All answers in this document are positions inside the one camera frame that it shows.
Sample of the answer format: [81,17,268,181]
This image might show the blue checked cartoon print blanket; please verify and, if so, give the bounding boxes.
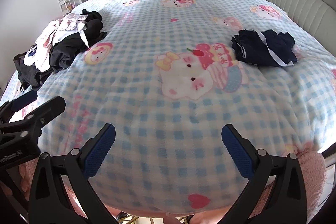
[0,0,336,216]

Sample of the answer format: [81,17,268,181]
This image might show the white printed garment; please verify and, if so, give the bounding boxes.
[25,20,62,71]

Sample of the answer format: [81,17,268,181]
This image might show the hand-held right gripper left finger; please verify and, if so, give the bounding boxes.
[28,123,118,224]

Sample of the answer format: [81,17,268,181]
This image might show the pink fluffy blanket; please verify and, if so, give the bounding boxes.
[0,148,328,224]

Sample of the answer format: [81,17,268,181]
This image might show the dark crumpled garment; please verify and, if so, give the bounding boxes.
[13,52,53,92]

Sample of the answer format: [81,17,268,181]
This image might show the navy shorts with white stripe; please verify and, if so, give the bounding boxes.
[231,29,298,67]

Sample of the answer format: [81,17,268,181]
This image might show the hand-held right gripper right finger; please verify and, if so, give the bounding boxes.
[215,123,307,224]

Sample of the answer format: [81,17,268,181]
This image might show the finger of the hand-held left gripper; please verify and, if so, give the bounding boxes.
[0,90,38,123]
[0,96,67,136]

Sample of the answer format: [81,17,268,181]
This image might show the gold wire frame stool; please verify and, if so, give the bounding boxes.
[115,212,195,224]

